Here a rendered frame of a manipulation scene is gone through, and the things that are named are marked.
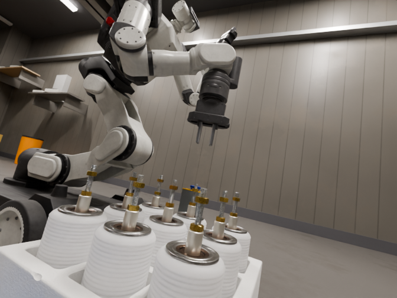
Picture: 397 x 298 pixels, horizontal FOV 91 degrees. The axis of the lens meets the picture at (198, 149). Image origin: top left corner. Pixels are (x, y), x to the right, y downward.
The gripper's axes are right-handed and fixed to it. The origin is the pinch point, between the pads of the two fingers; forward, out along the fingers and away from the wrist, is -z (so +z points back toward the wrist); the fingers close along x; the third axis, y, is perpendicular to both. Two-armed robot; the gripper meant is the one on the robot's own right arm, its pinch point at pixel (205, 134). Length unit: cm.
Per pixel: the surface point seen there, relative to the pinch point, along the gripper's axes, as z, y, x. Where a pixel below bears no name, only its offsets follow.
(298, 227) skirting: -44, 200, 116
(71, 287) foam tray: -30.6, -27.7, -11.5
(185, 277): -24.6, -30.9, 3.4
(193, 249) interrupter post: -22.7, -27.3, 3.5
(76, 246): -28.2, -21.9, -15.8
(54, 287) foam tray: -30.7, -28.4, -13.4
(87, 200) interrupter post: -21.3, -19.0, -17.9
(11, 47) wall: 240, 382, -599
